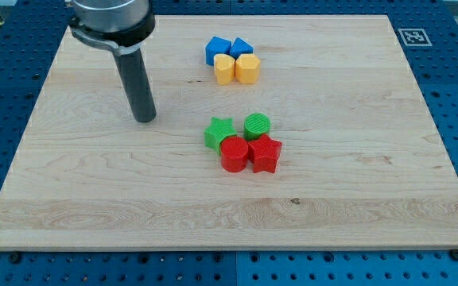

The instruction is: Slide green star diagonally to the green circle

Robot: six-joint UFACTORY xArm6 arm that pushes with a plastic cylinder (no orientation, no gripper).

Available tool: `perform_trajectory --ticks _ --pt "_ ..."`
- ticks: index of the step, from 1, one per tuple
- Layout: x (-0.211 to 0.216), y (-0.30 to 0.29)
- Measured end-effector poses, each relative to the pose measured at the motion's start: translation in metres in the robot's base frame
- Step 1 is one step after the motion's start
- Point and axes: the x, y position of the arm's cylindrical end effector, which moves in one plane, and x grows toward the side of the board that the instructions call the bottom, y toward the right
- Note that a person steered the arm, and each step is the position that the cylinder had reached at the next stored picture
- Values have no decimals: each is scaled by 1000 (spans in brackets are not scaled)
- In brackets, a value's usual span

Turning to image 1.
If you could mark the green star block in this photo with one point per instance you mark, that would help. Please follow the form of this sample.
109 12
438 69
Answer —
218 130

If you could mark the red star block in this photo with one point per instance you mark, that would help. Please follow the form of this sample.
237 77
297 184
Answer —
264 154

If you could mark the red cylinder block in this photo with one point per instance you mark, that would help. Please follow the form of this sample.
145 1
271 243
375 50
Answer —
234 154

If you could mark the green cylinder block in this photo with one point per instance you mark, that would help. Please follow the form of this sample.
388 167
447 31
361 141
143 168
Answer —
255 125

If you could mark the light wooden board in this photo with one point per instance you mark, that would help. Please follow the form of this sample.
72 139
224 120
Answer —
362 166

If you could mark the yellow heart block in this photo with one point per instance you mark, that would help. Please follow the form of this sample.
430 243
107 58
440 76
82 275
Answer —
224 68

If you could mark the yellow hexagon block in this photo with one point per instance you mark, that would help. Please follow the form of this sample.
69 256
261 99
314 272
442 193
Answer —
247 68

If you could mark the blue triangle block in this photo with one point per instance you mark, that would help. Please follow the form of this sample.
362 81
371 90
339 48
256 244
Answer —
240 47

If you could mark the blue cube block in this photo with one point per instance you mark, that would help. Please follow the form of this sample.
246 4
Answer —
216 45

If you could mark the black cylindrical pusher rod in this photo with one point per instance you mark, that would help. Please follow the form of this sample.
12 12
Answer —
135 81

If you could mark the white fiducial marker tag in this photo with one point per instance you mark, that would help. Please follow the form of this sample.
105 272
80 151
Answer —
414 37

